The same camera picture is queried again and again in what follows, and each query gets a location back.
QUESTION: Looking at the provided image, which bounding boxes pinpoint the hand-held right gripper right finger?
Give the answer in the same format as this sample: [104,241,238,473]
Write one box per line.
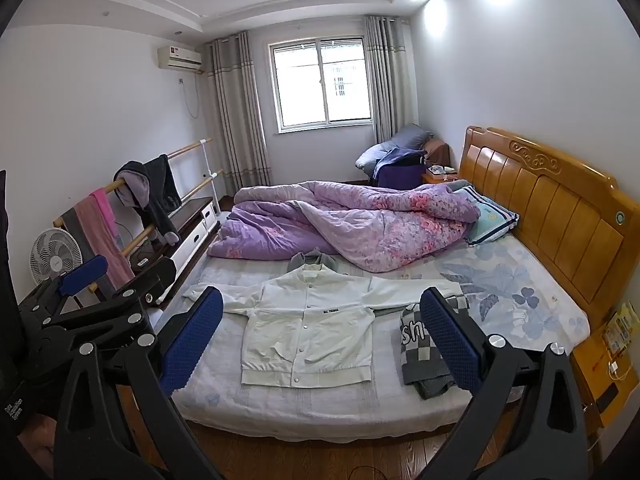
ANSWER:
[419,287,587,480]

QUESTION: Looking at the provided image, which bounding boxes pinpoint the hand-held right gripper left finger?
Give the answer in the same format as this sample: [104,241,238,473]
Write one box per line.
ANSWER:
[54,286,225,480]

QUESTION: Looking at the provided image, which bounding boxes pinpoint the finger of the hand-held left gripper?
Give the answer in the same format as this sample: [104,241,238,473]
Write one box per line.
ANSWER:
[30,257,177,361]
[19,255,110,321]

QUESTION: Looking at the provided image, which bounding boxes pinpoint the grey checkered sweater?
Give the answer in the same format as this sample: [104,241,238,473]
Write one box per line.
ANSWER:
[399,294,471,401]

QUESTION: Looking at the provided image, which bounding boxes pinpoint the white button jacket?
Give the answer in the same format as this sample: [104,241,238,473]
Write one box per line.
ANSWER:
[181,266,463,388]

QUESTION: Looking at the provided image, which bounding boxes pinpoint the white standing fan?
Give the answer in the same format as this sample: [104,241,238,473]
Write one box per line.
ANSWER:
[29,227,83,286]

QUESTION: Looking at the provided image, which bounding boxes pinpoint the grey towel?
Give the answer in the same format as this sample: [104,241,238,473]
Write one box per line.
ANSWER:
[60,205,101,261]

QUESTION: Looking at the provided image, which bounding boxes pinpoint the pink towel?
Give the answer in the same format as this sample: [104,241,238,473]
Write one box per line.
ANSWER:
[89,187,136,291]

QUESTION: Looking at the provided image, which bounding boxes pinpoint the floral bed sheet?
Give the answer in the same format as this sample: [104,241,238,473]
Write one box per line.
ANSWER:
[172,232,591,433]

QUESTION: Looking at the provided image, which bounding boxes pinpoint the white and brown cabinet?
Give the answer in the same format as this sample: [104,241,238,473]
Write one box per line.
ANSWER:
[127,196,221,306]

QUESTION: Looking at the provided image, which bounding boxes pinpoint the dark hanging jacket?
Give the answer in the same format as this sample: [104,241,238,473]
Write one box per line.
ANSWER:
[114,154,183,247]

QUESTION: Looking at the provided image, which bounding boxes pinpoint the light blue pillow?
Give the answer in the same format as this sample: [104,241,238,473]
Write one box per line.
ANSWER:
[452,185,521,247]

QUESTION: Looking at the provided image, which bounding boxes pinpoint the wooden bar rack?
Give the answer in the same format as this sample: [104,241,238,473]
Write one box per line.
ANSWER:
[52,137,224,306]

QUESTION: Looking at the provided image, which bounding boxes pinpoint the grey collared garment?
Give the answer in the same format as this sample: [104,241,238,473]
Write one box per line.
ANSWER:
[287,248,338,276]

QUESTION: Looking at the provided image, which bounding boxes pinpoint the purple floral quilt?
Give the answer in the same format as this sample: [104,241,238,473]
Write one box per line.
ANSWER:
[206,180,481,273]

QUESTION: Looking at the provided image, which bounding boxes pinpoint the orange wooden nightstand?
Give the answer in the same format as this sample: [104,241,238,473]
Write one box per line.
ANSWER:
[570,305,640,436]

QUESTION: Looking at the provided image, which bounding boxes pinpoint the small wooden nightstand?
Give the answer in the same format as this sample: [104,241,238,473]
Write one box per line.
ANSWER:
[421,166,460,186]

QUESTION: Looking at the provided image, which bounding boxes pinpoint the wooden bed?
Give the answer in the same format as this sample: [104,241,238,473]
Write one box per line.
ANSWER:
[170,126,633,441]

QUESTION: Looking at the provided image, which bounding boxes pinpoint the black phone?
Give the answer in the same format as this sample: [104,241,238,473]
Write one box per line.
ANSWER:
[596,385,621,412]

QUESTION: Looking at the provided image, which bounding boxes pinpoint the yellow packets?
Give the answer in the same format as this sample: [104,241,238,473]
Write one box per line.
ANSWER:
[602,305,637,356]

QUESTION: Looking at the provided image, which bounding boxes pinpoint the purple cloth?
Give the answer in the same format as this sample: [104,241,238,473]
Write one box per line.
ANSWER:
[372,147,430,191]

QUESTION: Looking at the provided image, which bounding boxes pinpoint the grey striped curtain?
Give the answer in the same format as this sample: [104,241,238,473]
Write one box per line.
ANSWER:
[364,14,421,146]
[202,31,273,196]

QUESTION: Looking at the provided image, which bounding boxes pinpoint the blue bedding pile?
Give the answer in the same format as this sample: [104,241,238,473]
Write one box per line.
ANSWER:
[355,124,435,171]

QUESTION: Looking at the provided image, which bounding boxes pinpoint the white air conditioner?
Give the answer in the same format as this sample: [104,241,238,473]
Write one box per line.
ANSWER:
[157,45,205,72]

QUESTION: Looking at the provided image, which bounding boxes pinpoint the white framed window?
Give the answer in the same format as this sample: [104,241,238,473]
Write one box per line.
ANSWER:
[267,35,375,131]

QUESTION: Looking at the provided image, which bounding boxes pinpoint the air conditioner cable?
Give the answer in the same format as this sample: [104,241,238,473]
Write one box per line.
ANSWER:
[179,78,203,120]

